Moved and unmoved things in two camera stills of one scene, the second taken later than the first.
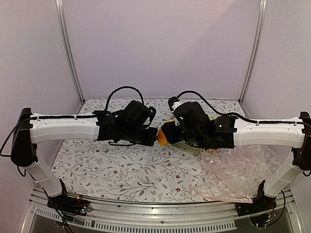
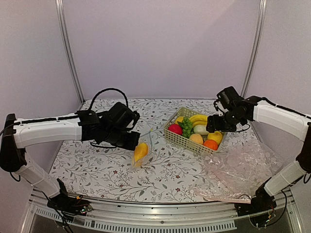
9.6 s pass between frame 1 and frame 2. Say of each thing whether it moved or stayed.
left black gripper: moved
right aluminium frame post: stayed
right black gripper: moved
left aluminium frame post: stayed
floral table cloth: stayed
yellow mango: moved
